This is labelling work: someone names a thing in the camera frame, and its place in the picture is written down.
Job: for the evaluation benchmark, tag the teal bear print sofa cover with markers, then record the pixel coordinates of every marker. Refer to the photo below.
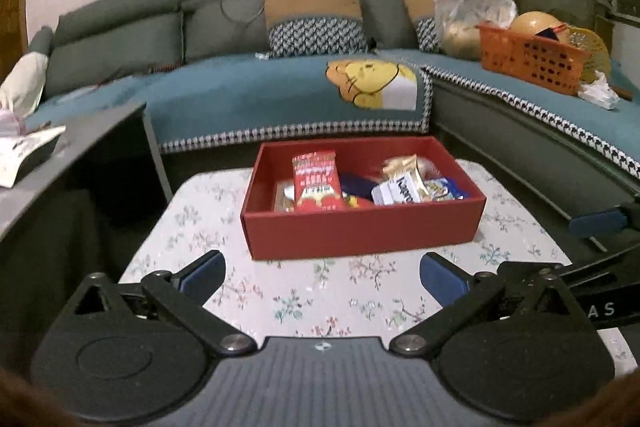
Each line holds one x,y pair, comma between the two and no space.
240,92

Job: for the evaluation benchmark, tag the purple foil snack packet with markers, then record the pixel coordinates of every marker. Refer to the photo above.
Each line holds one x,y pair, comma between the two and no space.
357,184

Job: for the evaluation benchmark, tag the clear plastic bag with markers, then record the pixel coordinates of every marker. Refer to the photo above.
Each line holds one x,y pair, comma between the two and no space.
465,37

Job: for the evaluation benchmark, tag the white crumpled tissue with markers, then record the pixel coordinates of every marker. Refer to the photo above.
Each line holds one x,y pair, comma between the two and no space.
600,94

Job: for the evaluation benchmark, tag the yellow round mesh fan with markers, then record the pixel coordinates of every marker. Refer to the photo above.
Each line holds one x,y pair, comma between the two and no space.
592,49

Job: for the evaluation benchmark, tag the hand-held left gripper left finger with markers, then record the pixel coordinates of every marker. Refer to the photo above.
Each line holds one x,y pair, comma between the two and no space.
205,274

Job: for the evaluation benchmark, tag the white printed paper sheet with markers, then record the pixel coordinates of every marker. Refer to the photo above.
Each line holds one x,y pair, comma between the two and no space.
20,157

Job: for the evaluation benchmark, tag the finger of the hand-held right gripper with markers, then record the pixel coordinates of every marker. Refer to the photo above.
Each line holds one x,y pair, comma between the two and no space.
530,268
597,223

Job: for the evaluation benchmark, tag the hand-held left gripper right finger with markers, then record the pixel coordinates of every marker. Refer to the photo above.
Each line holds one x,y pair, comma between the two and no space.
441,279

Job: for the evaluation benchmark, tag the floral patterned small table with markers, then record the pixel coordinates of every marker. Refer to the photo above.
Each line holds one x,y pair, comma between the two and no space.
310,302

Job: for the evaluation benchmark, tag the orange plastic basket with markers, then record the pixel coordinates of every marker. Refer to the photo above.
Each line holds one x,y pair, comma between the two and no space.
530,57

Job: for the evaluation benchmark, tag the cream cloth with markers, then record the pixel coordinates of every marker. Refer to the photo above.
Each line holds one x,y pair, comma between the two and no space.
25,82

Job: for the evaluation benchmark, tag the teal plain sofa cover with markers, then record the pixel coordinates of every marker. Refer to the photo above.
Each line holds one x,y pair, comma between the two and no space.
500,82

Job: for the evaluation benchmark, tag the yellow round object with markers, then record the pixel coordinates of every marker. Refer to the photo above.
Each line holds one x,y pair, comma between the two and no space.
535,24

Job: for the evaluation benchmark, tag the white crumpled plastic bag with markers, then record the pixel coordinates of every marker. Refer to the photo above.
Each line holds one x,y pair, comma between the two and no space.
10,122

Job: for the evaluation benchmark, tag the red cardboard box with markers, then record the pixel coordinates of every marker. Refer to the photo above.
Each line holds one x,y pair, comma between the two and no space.
360,227

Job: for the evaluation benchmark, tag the red green snack packet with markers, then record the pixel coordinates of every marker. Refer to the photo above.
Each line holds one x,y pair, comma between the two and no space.
317,182

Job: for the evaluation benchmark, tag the gold snack packet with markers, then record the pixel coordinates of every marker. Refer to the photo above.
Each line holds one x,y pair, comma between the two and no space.
400,167

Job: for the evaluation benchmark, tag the blue sausage packet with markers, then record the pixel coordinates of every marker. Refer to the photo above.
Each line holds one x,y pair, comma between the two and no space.
445,189

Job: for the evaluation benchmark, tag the large tan houndstooth cushion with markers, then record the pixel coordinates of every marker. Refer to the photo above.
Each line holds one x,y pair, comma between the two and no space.
315,32

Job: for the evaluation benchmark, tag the small tan houndstooth cushion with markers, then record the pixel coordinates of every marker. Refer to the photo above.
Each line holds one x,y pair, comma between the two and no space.
422,22

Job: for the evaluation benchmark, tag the white wafer box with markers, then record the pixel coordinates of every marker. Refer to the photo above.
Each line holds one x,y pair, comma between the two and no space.
395,192

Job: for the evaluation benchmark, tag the green sofa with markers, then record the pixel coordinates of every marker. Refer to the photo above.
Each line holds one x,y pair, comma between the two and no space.
115,37

